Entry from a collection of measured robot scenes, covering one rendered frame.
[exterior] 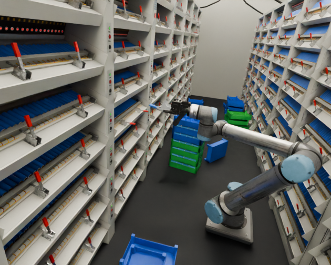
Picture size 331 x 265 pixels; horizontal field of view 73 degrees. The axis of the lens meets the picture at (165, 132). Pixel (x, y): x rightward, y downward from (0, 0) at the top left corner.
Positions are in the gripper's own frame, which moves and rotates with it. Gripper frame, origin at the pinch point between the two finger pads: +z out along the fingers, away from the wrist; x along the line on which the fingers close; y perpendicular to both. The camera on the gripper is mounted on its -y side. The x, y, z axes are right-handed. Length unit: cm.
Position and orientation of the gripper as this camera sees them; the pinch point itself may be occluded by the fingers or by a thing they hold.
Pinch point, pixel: (158, 108)
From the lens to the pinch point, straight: 144.3
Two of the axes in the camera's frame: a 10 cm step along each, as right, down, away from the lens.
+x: -2.3, 3.6, -9.1
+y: 1.1, -9.1, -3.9
